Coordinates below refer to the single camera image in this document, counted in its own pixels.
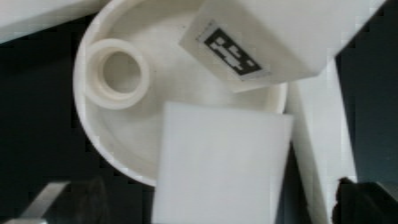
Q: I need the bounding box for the white fence bar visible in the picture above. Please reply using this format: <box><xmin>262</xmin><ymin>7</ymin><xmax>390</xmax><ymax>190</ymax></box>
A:
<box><xmin>285</xmin><ymin>61</ymin><xmax>356</xmax><ymax>224</ymax></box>
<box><xmin>0</xmin><ymin>0</ymin><xmax>111</xmax><ymax>44</ymax></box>

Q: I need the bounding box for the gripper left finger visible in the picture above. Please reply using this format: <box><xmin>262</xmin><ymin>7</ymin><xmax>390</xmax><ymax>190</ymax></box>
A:
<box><xmin>10</xmin><ymin>178</ymin><xmax>109</xmax><ymax>224</ymax></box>

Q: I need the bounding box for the white right fence bar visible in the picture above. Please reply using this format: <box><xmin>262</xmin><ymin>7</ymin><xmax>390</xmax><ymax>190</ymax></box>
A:
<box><xmin>285</xmin><ymin>61</ymin><xmax>356</xmax><ymax>224</ymax></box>

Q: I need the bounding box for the white round stool seat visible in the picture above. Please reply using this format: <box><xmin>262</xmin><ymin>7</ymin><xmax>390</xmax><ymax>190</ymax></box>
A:
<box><xmin>72</xmin><ymin>0</ymin><xmax>287</xmax><ymax>185</ymax></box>

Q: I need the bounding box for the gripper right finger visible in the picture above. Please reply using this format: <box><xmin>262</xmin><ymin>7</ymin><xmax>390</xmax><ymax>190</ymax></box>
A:
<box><xmin>333</xmin><ymin>178</ymin><xmax>398</xmax><ymax>224</ymax></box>

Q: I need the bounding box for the white front fence bar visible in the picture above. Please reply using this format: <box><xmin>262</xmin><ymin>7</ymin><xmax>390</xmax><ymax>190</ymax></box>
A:
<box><xmin>0</xmin><ymin>0</ymin><xmax>111</xmax><ymax>44</ymax></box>

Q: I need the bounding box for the white stool leg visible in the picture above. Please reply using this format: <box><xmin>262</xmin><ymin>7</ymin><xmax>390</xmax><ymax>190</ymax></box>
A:
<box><xmin>150</xmin><ymin>103</ymin><xmax>292</xmax><ymax>224</ymax></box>
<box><xmin>179</xmin><ymin>0</ymin><xmax>386</xmax><ymax>92</ymax></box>

